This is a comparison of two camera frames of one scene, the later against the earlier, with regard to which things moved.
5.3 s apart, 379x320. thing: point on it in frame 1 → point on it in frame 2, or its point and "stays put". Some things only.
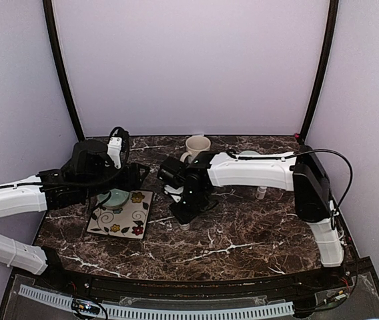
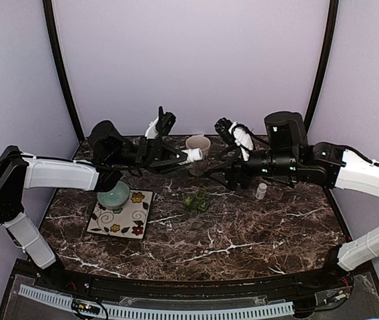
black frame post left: (71, 97) stays put
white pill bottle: (261, 193) stays put
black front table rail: (336, 278) stays put
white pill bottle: (185, 227) → (195, 154)
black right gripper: (185, 216) → (231, 166)
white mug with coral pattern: (194, 145) stays put
